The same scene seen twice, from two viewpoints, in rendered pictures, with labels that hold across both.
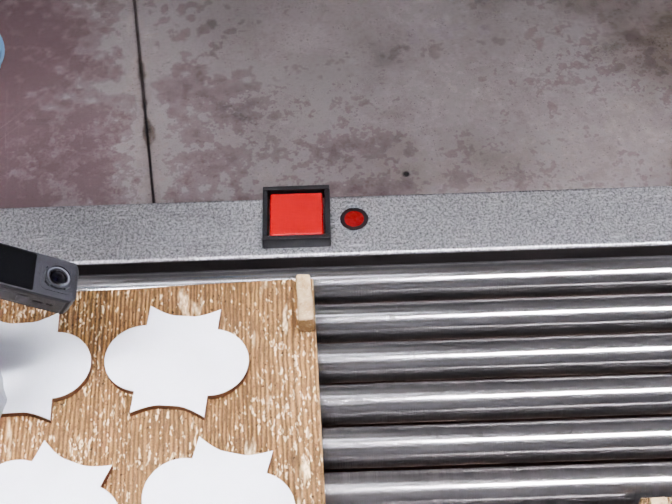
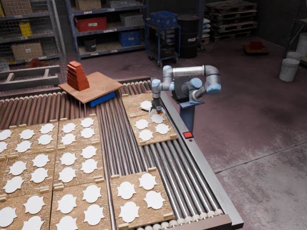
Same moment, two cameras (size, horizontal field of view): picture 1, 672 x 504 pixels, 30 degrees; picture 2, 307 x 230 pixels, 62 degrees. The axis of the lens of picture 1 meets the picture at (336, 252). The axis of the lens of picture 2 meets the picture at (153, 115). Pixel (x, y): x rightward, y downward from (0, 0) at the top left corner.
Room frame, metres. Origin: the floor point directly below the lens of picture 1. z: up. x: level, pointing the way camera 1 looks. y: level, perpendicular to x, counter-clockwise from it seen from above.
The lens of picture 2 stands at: (0.17, -1.57, 2.31)
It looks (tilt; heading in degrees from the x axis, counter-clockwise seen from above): 34 degrees down; 76
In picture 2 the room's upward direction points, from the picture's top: 1 degrees counter-clockwise
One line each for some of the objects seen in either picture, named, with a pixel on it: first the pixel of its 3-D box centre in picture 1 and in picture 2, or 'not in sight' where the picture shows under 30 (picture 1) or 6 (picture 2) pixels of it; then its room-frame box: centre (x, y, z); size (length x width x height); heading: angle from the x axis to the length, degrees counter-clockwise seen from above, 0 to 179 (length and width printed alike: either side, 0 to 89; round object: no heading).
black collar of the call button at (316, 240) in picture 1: (296, 216); (187, 135); (0.86, 0.04, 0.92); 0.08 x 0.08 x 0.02; 0
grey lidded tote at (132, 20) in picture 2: not in sight; (131, 19); (1.23, 4.89, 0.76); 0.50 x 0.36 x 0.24; 13
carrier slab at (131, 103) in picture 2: not in sight; (141, 104); (0.58, 0.64, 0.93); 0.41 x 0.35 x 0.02; 91
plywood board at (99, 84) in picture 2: not in sight; (91, 86); (0.10, 1.00, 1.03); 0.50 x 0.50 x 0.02; 30
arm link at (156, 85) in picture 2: not in sight; (156, 86); (0.67, 0.36, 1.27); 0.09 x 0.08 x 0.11; 165
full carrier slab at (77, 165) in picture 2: not in sight; (78, 163); (-0.06, -0.07, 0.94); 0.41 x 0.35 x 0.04; 89
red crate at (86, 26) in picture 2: not in sight; (91, 22); (0.25, 4.79, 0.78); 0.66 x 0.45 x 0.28; 8
